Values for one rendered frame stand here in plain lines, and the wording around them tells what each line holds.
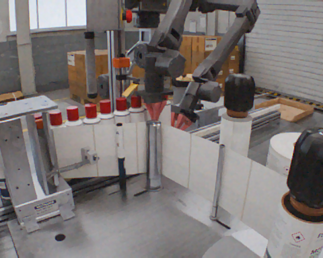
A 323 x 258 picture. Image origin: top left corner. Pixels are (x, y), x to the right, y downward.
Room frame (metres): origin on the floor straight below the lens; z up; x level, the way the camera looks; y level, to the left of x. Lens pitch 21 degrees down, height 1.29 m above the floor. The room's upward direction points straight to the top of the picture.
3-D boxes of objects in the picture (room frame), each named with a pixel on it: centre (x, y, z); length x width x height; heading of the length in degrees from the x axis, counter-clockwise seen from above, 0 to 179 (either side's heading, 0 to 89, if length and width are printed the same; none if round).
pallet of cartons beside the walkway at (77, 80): (4.75, 1.01, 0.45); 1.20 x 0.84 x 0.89; 40
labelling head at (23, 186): (0.53, 0.30, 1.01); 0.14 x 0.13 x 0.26; 128
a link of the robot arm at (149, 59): (0.78, 0.01, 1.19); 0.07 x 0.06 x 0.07; 38
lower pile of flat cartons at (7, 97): (4.44, 2.80, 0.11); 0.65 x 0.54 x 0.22; 125
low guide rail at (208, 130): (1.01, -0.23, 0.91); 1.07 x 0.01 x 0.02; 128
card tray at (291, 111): (1.48, -0.76, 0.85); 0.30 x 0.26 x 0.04; 128
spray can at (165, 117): (0.90, -0.02, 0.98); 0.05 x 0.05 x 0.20
